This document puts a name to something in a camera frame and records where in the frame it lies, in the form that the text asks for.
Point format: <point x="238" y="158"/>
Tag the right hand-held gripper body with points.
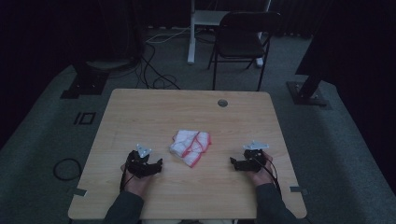
<point x="255" y="158"/>

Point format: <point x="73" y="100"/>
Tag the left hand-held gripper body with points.
<point x="139" y="165"/>

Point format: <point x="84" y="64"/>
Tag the white towel with red edge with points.
<point x="190" y="147"/>

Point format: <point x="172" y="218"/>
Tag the person's right hand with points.
<point x="262" y="177"/>

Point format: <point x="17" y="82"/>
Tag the person's left hand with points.
<point x="137" y="185"/>

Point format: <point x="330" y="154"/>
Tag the grey tape strip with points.
<point x="297" y="189"/>
<point x="79" y="192"/>

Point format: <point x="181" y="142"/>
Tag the black slanted stand with base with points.
<point x="308" y="90"/>

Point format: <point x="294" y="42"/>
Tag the grey round floor base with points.
<point x="107" y="64"/>

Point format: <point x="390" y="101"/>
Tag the black folding chair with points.
<point x="241" y="43"/>

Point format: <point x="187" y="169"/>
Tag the black stand base plate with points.
<point x="85" y="84"/>

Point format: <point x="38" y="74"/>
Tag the white desk frame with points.
<point x="194" y="31"/>

